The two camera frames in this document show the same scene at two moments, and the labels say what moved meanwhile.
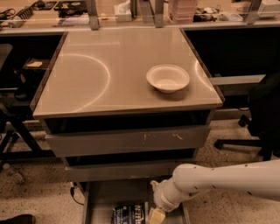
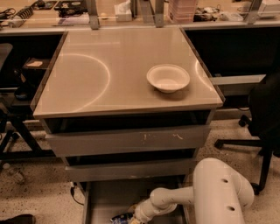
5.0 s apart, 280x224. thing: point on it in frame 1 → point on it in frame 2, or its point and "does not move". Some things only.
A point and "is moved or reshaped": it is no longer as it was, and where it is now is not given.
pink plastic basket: [182, 11] does not move
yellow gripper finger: [157, 216] → [135, 220]
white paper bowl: [168, 78] does not move
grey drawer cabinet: [125, 108] does not move
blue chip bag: [129, 214] is moved or reshaped
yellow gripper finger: [155, 184] → [132, 208]
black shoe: [19, 219] does not move
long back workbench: [45, 15] does not move
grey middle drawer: [124, 171] does not move
